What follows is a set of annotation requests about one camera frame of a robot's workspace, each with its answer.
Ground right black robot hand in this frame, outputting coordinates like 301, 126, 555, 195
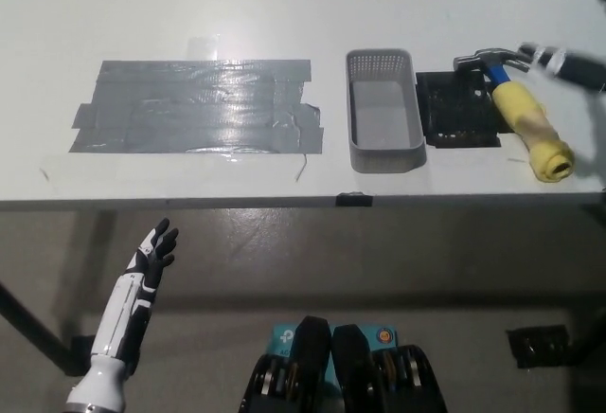
518, 42, 606, 96

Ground grey plastic basket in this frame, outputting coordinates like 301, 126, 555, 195
345, 48, 426, 173

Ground teal cardboard box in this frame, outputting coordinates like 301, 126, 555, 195
269, 322, 399, 386

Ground black table leg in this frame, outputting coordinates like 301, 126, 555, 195
565, 332, 606, 367
0, 282, 81, 377

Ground hammer with yellow foam handle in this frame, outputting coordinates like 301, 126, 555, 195
453, 47, 577, 183

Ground grey duct tape patch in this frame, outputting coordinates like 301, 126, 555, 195
68, 59, 325, 155

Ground black tape pad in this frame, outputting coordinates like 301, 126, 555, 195
415, 70, 515, 149

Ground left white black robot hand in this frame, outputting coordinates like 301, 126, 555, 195
89, 217, 180, 368

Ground black robot torso blocks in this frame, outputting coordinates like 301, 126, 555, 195
239, 315, 449, 413

